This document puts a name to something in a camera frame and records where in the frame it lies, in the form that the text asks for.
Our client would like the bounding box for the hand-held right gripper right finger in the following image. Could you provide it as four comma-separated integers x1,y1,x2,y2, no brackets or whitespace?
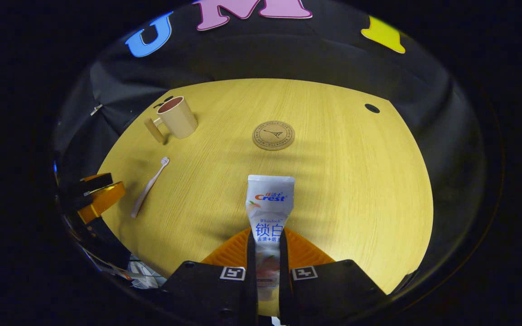
279,228,387,326

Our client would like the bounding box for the beige cup with handle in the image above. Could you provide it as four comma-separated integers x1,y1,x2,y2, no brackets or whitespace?
145,96,198,144

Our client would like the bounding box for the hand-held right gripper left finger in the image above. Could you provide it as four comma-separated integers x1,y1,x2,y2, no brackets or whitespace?
158,228,258,326

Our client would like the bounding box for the pink toothbrush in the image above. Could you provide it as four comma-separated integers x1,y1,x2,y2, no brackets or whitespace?
130,157,170,219

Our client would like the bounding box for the round wooden coaster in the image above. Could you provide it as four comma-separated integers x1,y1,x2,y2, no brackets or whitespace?
252,120,295,151

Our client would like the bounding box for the white toothpaste tube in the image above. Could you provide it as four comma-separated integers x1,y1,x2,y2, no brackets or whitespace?
246,175,295,302

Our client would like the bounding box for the black backdrop cloth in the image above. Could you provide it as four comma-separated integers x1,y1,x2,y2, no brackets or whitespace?
53,0,488,295

